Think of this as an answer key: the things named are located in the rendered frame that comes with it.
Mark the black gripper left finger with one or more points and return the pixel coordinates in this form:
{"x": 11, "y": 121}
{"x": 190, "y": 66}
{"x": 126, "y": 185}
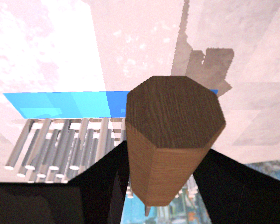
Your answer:
{"x": 96, "y": 196}

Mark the blue flat strip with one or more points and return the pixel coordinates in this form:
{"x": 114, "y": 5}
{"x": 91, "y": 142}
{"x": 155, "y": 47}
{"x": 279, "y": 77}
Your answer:
{"x": 94, "y": 104}

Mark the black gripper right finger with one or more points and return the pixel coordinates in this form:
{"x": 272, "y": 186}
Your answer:
{"x": 236, "y": 194}

